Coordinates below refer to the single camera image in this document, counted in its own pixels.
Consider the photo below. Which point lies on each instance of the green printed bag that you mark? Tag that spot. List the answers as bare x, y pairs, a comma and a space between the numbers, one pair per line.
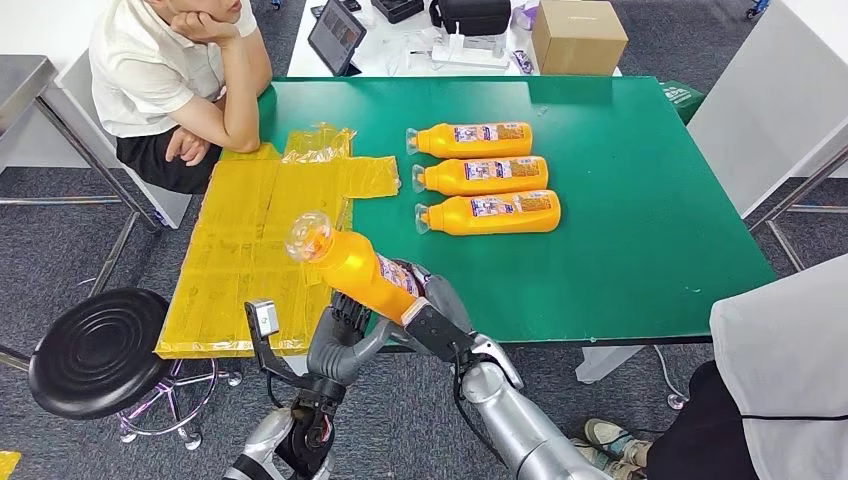
681, 99

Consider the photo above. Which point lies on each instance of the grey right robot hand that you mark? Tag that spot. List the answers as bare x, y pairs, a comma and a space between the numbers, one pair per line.
447, 298

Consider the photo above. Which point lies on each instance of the white bench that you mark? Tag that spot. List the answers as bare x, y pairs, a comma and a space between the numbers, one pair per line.
169, 208

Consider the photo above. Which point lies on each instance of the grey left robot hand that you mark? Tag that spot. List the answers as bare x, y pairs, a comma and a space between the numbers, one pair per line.
338, 351

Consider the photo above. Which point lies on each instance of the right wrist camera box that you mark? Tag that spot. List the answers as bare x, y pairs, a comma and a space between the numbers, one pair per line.
437, 331

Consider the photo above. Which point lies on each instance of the black round stool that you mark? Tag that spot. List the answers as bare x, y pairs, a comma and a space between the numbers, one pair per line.
99, 351

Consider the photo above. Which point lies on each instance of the white power strip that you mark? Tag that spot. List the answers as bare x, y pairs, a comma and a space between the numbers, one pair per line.
467, 56

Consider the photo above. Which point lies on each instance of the black tablet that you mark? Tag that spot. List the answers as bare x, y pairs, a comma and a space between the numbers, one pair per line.
334, 36

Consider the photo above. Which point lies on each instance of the white side table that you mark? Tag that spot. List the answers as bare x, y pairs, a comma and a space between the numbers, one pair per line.
762, 99

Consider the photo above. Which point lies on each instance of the white table leg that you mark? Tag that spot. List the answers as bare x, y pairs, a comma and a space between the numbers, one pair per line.
599, 364

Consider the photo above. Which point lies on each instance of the yellow taped cardboard sheet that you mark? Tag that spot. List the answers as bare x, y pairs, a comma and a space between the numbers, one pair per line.
232, 252

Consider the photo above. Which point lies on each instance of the brown cardboard box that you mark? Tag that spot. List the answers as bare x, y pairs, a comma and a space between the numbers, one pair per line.
576, 36

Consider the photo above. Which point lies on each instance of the purple white tissue pack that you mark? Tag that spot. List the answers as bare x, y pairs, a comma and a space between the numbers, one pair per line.
526, 14

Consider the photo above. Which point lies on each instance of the standing person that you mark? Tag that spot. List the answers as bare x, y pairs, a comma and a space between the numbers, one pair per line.
782, 371

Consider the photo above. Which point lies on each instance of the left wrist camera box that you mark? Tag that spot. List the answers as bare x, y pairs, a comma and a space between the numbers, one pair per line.
264, 318

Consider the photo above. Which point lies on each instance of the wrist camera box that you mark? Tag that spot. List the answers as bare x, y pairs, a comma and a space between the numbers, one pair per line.
264, 318
437, 331

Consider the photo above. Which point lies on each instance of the small purple packet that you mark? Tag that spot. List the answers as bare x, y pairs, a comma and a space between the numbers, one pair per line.
522, 61

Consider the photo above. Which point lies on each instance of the orange detergent bottle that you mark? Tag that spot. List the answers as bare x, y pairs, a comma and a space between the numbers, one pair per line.
490, 213
358, 272
484, 177
477, 140

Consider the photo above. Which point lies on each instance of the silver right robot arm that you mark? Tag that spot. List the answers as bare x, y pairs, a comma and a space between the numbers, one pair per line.
517, 424

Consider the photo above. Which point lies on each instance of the black tray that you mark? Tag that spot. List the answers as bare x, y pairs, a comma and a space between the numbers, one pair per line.
396, 9

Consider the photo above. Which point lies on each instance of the steel table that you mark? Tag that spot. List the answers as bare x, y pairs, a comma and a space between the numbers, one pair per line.
20, 79

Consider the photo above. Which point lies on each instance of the black phone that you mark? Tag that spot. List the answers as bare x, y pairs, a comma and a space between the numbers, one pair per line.
348, 5

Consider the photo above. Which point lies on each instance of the yellow sheet scrap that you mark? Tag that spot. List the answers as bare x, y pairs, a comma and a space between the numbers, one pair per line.
8, 464

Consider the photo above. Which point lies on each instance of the seated person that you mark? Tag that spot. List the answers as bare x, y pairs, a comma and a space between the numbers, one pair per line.
146, 73

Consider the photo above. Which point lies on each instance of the black bag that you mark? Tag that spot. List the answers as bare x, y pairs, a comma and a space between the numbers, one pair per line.
474, 14

